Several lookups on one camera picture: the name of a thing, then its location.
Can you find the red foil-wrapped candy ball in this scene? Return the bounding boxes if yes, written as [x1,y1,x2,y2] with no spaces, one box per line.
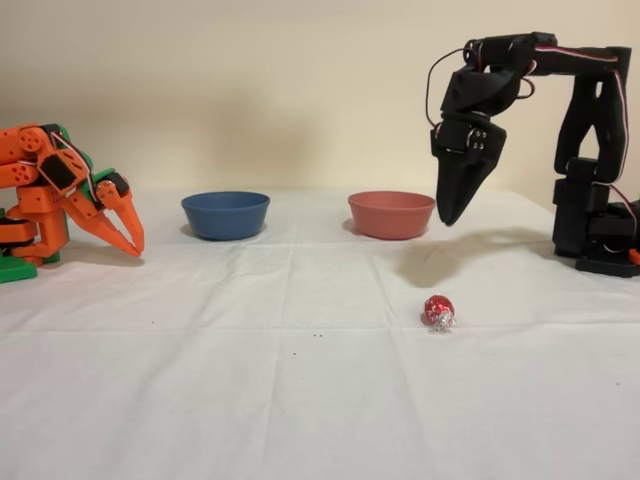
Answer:
[418,293,459,334]

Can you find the red bowl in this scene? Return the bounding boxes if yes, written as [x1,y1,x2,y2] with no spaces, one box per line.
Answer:
[347,190,436,241]

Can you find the blue bowl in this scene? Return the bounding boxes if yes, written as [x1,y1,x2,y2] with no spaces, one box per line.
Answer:
[180,191,272,242]

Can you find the white tablecloth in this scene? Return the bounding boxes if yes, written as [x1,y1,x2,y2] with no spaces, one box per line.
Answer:
[0,187,640,480]

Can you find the orange arm servo cable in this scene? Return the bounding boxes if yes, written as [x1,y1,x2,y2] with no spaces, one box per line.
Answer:
[47,127,101,206]

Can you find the black gripper servo cable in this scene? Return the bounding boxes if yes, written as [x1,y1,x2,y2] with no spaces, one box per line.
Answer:
[427,45,474,132]

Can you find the red white arm cable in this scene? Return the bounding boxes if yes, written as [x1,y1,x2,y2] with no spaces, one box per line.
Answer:
[532,45,629,171]

